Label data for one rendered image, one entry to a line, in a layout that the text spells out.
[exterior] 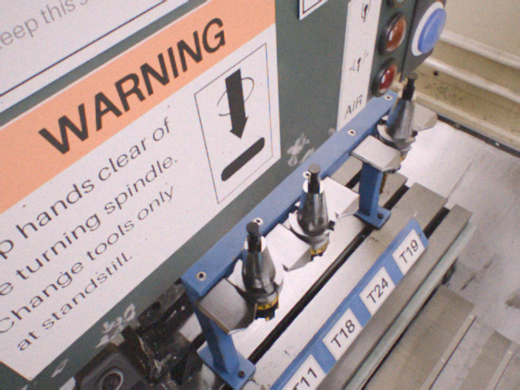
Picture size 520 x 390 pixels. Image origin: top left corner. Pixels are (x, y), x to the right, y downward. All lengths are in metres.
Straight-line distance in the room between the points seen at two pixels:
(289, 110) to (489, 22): 0.97
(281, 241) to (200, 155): 0.44
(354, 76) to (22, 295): 0.20
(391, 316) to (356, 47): 0.73
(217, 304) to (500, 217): 0.85
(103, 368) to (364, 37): 0.35
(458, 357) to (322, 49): 0.96
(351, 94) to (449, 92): 1.03
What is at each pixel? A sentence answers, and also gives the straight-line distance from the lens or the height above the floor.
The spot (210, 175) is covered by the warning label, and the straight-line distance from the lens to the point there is 0.21.
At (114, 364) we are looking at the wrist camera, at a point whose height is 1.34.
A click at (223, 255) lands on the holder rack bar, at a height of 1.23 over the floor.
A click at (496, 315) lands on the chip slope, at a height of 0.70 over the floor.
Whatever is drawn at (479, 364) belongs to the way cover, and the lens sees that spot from 1.16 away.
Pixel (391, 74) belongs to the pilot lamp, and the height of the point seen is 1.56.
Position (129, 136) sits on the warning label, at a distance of 0.17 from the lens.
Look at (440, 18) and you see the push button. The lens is 0.35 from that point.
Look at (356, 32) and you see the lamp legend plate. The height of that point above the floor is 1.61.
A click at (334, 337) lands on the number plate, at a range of 0.87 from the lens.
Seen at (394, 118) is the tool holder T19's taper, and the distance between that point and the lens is 0.74.
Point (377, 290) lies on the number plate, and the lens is 0.92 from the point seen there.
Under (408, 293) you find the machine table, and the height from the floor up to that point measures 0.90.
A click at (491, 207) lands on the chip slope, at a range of 1.29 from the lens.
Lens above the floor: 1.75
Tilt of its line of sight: 52 degrees down
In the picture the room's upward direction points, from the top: 6 degrees counter-clockwise
